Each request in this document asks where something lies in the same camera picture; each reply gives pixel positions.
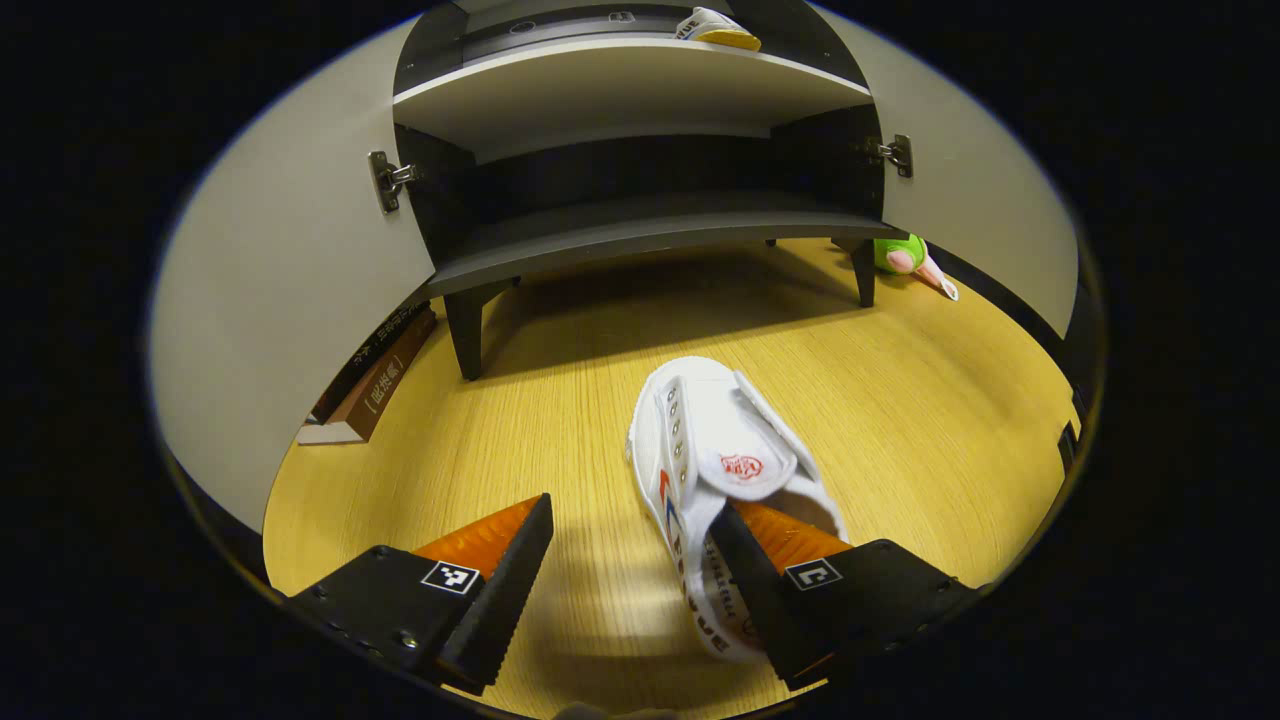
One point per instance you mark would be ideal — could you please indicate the white shoe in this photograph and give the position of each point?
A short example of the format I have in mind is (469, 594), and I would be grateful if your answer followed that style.
(715, 30)
(710, 430)

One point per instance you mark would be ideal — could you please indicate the brown book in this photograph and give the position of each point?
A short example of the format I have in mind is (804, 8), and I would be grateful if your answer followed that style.
(395, 375)

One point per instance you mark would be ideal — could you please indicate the green plush toy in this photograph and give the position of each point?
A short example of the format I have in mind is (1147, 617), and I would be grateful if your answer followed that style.
(897, 252)

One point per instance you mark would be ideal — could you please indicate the grey shoe cabinet door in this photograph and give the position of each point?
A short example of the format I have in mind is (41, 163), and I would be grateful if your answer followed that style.
(985, 190)
(290, 280)

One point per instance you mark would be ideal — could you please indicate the grey shoe cabinet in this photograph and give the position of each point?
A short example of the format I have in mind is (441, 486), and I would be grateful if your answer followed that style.
(620, 95)

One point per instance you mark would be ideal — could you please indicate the metal door hinge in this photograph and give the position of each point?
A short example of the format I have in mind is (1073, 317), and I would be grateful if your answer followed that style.
(897, 155)
(385, 180)

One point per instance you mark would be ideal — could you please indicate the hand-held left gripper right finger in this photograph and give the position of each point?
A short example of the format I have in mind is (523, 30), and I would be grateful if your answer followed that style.
(755, 600)

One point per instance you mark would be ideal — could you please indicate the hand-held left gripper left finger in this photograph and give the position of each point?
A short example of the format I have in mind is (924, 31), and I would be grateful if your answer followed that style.
(500, 590)

